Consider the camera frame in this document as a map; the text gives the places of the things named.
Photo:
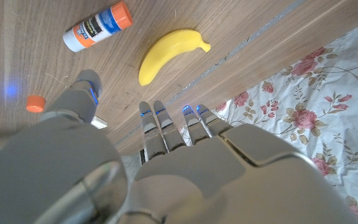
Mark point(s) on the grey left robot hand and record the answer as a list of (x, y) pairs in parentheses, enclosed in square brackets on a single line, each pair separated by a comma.
[(197, 180)]

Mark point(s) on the orange glue stick cap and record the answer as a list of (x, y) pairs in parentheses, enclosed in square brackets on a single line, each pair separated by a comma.
[(36, 104)]

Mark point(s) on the orange and white glue stick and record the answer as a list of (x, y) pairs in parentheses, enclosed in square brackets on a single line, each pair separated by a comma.
[(96, 28)]

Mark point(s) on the yellow toy banana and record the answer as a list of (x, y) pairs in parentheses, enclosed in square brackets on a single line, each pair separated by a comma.
[(166, 51)]

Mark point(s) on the white stylus pen box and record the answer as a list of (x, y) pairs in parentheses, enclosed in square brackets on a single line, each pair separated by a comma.
[(99, 122)]

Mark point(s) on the floral backdrop cloth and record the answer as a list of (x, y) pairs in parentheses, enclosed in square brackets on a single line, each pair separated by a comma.
[(337, 93)]

